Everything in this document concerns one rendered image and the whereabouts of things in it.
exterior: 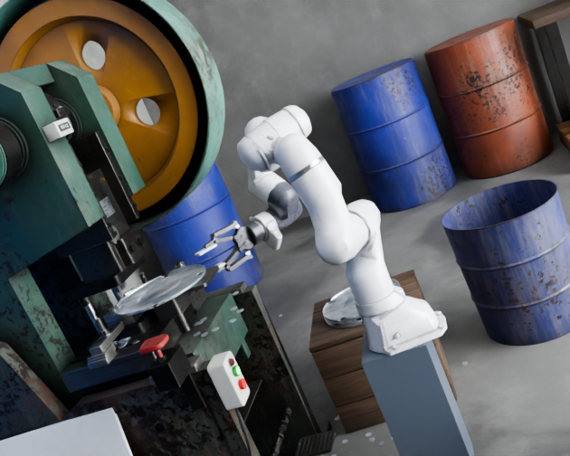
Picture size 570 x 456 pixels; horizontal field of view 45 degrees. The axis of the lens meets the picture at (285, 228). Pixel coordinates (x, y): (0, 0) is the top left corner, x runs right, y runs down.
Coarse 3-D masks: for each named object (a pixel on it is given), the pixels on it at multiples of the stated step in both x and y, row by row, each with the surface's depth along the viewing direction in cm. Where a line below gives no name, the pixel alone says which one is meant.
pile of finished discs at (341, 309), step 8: (392, 280) 247; (336, 296) 255; (344, 296) 252; (352, 296) 247; (328, 304) 250; (336, 304) 248; (344, 304) 244; (352, 304) 240; (328, 312) 243; (336, 312) 241; (344, 312) 238; (352, 312) 235; (328, 320) 237; (336, 320) 234; (344, 320) 232; (352, 320) 230; (360, 320) 229
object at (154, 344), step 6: (162, 336) 170; (144, 342) 171; (150, 342) 169; (156, 342) 167; (162, 342) 167; (138, 348) 168; (144, 348) 167; (150, 348) 167; (156, 348) 166; (156, 354) 170; (162, 354) 170
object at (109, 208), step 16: (96, 176) 197; (96, 192) 195; (112, 208) 200; (112, 224) 197; (112, 240) 192; (128, 240) 197; (80, 256) 195; (96, 256) 194; (112, 256) 193; (128, 256) 195; (80, 272) 197; (96, 272) 196; (112, 272) 195
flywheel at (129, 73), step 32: (64, 0) 213; (96, 0) 211; (32, 32) 218; (64, 32) 220; (96, 32) 218; (128, 32) 216; (160, 32) 210; (0, 64) 224; (32, 64) 225; (128, 64) 219; (160, 64) 217; (192, 64) 218; (128, 96) 223; (160, 96) 221; (192, 96) 215; (128, 128) 227; (160, 128) 224; (192, 128) 219; (160, 160) 228; (192, 160) 225; (160, 192) 228
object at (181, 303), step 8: (208, 272) 200; (216, 272) 200; (200, 280) 195; (208, 280) 193; (192, 288) 192; (200, 288) 192; (184, 296) 203; (168, 304) 198; (176, 304) 198; (184, 304) 202; (192, 304) 206; (160, 312) 199; (168, 312) 199; (176, 312) 198; (184, 312) 200; (192, 312) 205; (160, 320) 200; (176, 320) 199; (184, 320) 199; (192, 320) 203; (184, 328) 199
